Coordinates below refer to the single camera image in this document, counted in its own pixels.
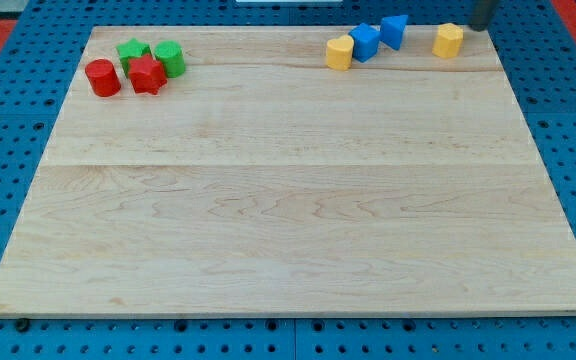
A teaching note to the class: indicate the light wooden board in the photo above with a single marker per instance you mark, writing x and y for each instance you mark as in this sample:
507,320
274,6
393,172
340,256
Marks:
261,183

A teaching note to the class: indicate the green cylinder block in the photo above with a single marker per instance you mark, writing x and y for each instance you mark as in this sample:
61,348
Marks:
170,54

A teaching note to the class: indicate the yellow hexagon block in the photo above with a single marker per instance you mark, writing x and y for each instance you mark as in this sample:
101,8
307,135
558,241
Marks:
448,40

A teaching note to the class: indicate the red star block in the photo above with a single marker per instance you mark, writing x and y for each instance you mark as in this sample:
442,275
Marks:
146,74

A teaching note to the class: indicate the yellow heart block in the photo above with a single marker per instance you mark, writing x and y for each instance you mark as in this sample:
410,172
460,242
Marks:
339,53

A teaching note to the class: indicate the green star block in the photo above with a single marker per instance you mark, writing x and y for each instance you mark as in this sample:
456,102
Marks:
131,49

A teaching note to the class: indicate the red cylinder block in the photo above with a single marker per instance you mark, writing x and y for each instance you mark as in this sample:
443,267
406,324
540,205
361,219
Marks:
102,77

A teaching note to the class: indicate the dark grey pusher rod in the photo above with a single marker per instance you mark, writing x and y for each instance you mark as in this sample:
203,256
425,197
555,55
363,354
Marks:
482,13

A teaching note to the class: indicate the blue triangle block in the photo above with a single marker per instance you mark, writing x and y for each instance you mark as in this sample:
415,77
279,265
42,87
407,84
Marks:
392,29

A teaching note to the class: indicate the blue cube block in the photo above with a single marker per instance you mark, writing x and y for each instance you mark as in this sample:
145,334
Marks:
366,42

